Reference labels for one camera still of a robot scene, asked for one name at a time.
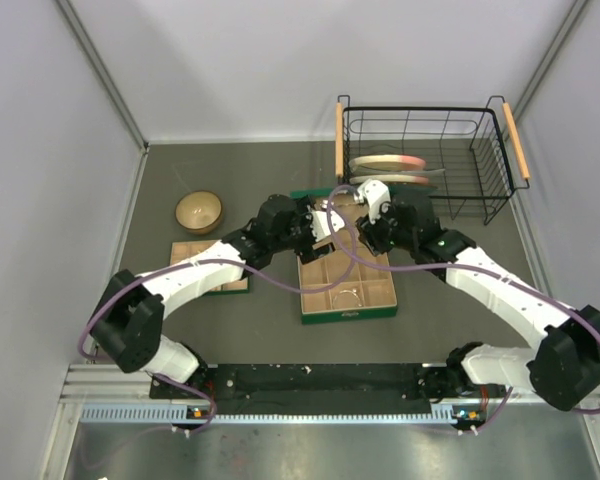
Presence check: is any grey slotted cable duct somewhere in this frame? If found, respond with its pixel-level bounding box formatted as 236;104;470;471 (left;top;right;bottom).
80;404;481;425

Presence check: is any tan ceramic bowl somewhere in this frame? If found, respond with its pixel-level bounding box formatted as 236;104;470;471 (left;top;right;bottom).
175;190;224;235

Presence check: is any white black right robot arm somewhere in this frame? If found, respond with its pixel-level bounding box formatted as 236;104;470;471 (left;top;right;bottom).
354;181;600;411

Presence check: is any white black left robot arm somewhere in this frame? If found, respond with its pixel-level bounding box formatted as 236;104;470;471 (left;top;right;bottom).
86;195;345;384

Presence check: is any purple cable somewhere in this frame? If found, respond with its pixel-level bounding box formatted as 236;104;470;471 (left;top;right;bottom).
76;207;359;434
327;184;600;436

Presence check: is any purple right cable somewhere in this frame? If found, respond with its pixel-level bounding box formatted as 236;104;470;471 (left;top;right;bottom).
327;184;600;436

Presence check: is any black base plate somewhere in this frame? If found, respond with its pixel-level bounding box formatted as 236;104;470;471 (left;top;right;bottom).
191;363;482;415

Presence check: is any black wire dish rack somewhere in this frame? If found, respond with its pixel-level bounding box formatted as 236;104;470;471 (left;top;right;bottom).
335;95;531;223

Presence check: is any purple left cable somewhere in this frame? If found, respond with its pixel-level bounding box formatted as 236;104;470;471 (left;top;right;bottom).
76;207;359;434

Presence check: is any green jewelry box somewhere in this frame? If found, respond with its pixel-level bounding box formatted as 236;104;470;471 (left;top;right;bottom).
288;184;399;327

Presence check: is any green jewelry tray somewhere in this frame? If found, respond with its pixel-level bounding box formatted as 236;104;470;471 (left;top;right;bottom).
168;240;252;297

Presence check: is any silver bracelet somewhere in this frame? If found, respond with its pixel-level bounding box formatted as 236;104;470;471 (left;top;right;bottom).
331;288;364;310

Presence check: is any cream pink plate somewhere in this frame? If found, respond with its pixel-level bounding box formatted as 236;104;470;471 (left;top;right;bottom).
349;154;426;172
349;174;430;187

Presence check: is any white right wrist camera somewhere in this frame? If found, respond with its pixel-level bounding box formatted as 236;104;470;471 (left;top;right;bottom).
354;179;391;224

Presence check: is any dark green plate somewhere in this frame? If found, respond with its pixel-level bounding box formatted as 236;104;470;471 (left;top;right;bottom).
388;183;437;195

